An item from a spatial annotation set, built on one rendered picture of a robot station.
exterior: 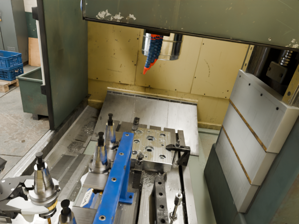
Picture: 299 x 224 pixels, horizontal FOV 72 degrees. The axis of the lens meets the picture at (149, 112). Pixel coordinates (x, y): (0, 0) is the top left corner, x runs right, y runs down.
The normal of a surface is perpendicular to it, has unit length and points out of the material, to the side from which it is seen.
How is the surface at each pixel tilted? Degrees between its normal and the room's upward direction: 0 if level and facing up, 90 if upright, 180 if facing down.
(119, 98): 24
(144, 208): 0
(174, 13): 90
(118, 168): 0
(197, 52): 90
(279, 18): 90
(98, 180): 0
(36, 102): 90
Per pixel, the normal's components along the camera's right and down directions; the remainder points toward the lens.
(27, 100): -0.08, 0.44
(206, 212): 0.13, -0.88
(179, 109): 0.09, -0.63
